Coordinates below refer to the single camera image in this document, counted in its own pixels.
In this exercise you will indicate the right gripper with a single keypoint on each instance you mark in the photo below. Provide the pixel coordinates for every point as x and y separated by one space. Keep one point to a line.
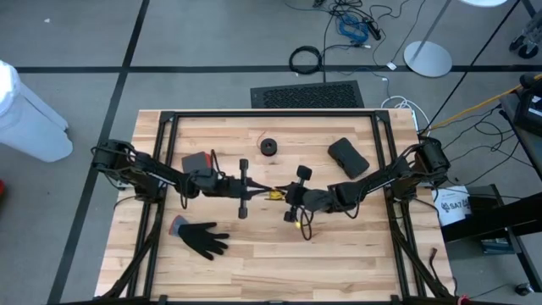
313 201

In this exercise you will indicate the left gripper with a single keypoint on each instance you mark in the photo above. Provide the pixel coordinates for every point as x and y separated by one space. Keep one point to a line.
224 187

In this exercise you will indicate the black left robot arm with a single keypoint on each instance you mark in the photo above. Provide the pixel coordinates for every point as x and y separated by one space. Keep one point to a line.
152 173

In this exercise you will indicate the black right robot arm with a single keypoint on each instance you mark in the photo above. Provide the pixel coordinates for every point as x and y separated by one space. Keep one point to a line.
381 182

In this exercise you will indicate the red and black pad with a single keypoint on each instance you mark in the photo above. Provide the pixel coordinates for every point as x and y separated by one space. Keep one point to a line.
194 162

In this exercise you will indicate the black zip case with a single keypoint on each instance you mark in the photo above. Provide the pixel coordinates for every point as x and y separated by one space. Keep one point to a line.
349 157

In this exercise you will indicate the black glove grey cuff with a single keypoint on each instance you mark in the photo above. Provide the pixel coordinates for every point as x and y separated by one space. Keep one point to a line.
201 239

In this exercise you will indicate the black floor vent grille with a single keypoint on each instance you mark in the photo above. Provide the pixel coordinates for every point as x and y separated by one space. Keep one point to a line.
309 95

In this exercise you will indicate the white power strip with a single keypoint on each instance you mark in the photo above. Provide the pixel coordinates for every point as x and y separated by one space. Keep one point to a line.
415 123

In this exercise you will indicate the white floor plug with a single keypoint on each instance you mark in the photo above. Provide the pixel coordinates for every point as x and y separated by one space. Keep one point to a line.
391 66

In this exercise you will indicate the grey round-base stand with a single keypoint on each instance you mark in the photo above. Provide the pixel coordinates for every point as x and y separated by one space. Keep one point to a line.
427 59

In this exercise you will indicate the black box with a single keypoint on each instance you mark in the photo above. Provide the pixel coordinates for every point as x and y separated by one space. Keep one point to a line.
485 199

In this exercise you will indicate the stack of books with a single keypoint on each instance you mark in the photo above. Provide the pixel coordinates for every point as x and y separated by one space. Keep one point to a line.
495 245

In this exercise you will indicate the white bagged bin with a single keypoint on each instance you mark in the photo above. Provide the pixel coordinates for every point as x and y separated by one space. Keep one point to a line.
29 123

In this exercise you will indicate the grey side table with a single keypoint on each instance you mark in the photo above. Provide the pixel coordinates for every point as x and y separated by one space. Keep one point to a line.
529 148

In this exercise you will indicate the black electronic device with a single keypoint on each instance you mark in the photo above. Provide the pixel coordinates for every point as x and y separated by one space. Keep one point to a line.
531 110

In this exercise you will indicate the white round disc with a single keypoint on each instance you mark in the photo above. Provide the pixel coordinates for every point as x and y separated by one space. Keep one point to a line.
482 2

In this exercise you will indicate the black caster wheel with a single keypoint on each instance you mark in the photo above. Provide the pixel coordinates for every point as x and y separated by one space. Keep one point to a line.
527 51

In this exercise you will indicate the black aluminium frame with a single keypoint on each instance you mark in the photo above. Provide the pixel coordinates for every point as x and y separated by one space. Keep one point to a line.
275 113

